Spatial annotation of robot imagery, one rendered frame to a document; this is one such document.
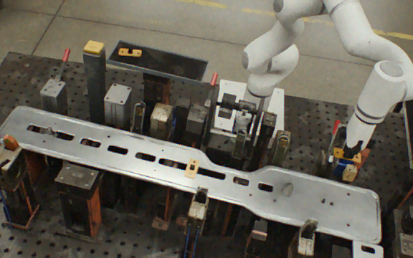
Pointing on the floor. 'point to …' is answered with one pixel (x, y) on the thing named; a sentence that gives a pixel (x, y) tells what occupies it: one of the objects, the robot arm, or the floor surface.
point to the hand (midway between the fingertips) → (349, 150)
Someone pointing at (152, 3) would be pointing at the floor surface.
